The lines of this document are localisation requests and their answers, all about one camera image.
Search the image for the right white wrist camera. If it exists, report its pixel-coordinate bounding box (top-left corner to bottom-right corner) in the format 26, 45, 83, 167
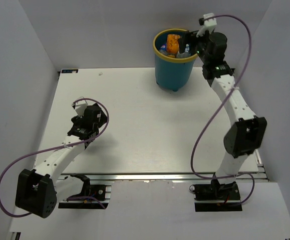
196, 13, 217, 38

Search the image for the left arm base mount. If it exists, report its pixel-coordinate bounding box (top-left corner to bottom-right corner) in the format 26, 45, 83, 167
55, 174, 112, 210

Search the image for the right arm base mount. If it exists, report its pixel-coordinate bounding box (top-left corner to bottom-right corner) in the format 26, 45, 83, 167
189, 179, 242, 213

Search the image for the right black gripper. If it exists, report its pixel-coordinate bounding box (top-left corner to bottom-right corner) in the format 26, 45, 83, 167
178, 30, 212, 65

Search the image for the aluminium front rail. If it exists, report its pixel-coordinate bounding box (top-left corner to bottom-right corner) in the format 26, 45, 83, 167
59, 172, 268, 182

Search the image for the small bottle blue cap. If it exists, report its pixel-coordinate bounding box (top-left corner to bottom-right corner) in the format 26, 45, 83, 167
159, 44, 168, 56

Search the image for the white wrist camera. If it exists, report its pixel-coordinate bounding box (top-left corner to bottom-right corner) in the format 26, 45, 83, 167
72, 96, 88, 118
196, 13, 217, 38

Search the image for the orange juice bottle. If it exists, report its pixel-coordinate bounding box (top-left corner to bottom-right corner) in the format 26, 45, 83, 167
166, 34, 180, 55

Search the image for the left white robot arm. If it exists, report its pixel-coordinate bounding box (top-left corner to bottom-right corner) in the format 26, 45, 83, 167
15, 102, 108, 218

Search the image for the teal bin with yellow rim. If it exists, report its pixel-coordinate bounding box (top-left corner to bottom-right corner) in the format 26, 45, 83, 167
152, 28, 198, 92

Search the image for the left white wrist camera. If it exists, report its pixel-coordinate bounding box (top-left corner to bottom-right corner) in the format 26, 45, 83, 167
72, 96, 88, 118

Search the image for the clear bottle white green label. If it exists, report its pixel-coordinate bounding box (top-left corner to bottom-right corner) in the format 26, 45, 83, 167
176, 43, 191, 59

